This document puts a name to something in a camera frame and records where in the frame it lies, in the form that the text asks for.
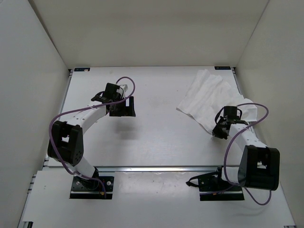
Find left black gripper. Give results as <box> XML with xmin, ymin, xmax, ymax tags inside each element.
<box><xmin>110</xmin><ymin>95</ymin><xmax>136</xmax><ymax>117</ymax></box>

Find white skirt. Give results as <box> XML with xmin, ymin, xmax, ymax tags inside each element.
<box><xmin>177</xmin><ymin>70</ymin><xmax>257</xmax><ymax>133</ymax></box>

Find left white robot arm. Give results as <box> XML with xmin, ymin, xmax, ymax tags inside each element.
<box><xmin>47</xmin><ymin>83</ymin><xmax>136</xmax><ymax>189</ymax></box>

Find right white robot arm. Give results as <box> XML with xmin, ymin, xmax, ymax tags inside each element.
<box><xmin>212</xmin><ymin>106</ymin><xmax>280</xmax><ymax>191</ymax></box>

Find left blue corner label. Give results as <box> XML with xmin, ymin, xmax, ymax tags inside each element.
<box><xmin>74</xmin><ymin>67</ymin><xmax>90</xmax><ymax>72</ymax></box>

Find blue corner label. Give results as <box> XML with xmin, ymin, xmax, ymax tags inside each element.
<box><xmin>214</xmin><ymin>66</ymin><xmax>231</xmax><ymax>70</ymax></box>
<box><xmin>74</xmin><ymin>67</ymin><xmax>90</xmax><ymax>72</ymax></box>

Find right blue corner label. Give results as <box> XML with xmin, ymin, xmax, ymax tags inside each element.
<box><xmin>214</xmin><ymin>66</ymin><xmax>231</xmax><ymax>70</ymax></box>

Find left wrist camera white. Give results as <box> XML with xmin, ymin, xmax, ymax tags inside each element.
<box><xmin>119</xmin><ymin>84</ymin><xmax>128</xmax><ymax>97</ymax></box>

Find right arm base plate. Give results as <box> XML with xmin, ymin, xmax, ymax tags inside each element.
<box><xmin>186</xmin><ymin>166</ymin><xmax>245</xmax><ymax>201</ymax></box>

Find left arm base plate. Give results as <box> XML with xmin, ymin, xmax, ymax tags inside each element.
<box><xmin>69</xmin><ymin>176</ymin><xmax>114</xmax><ymax>200</ymax></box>

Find aluminium rail front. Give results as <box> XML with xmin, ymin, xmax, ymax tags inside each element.
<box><xmin>42</xmin><ymin>165</ymin><xmax>224</xmax><ymax>173</ymax></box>

